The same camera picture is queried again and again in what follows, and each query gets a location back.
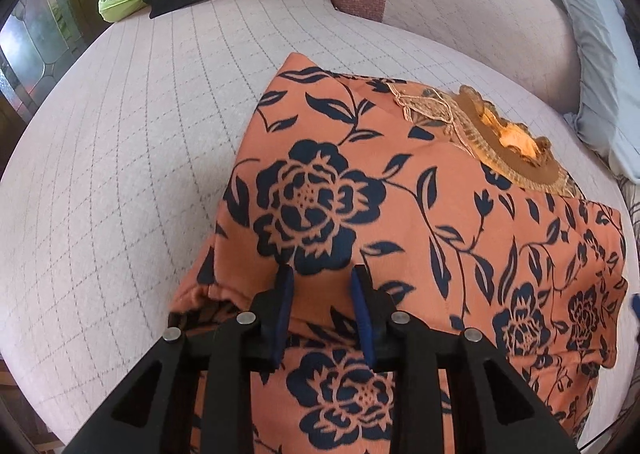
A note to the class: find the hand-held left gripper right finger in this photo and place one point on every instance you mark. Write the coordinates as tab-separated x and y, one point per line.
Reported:
361	319

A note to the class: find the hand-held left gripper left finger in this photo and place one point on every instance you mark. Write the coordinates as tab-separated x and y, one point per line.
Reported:
283	314

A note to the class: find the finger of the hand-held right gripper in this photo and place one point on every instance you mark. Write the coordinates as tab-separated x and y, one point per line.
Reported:
636	308

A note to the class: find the orange floral garment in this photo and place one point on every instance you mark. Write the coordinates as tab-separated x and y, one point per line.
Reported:
400	214

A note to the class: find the striped beige pillow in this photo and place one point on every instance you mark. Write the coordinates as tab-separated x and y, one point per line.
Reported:
631	204

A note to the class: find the pink quilted bed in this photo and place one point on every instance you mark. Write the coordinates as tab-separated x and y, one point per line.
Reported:
125	134

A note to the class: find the light blue pillow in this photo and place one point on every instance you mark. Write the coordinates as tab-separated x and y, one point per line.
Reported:
590	34

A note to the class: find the patterned glass door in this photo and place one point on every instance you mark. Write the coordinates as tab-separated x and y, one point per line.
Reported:
35	34

